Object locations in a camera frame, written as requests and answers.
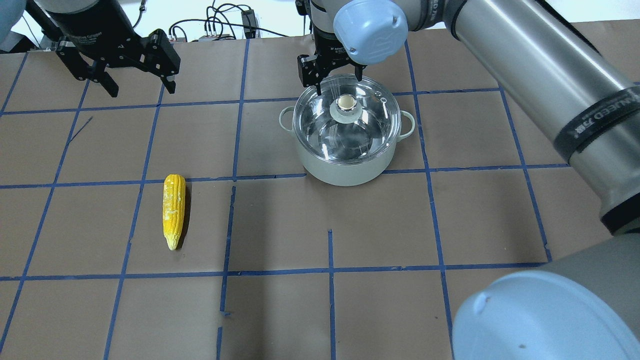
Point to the pale green cooking pot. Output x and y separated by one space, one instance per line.
350 154

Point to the yellow corn cob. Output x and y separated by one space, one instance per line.
173 209

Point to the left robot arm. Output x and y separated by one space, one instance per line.
12 11

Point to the glass pot lid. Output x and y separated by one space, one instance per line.
344 99

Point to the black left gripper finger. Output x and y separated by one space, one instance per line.
70 56
162 59

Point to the black power adapter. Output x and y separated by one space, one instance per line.
249 23

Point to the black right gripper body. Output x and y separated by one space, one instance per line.
325 44

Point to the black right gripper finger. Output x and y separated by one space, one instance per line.
358 71
310 75

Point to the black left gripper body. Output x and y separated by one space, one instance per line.
89 26

